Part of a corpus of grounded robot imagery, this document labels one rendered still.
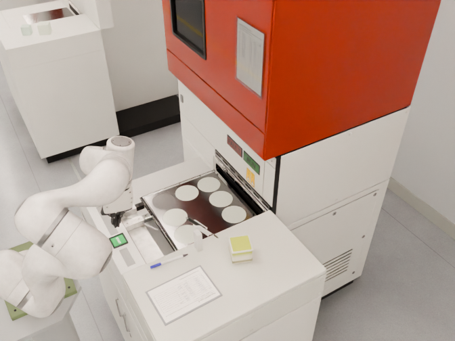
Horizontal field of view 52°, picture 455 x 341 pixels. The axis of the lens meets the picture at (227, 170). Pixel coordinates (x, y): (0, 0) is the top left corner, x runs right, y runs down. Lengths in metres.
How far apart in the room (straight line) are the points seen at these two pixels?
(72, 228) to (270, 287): 0.78
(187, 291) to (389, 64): 1.09
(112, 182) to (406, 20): 1.20
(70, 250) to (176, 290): 0.61
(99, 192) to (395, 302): 2.14
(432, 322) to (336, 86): 1.62
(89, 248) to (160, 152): 2.74
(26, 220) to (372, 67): 1.27
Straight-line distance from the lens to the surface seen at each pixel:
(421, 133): 3.21
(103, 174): 1.07
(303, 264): 1.67
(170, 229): 1.86
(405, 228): 3.31
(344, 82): 1.71
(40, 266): 1.18
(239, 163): 1.95
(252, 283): 1.60
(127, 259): 1.71
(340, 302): 2.80
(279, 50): 1.45
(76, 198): 1.05
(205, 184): 2.05
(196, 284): 1.60
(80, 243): 1.05
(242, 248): 1.61
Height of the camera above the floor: 2.25
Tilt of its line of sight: 40 degrees down
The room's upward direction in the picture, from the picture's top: straight up
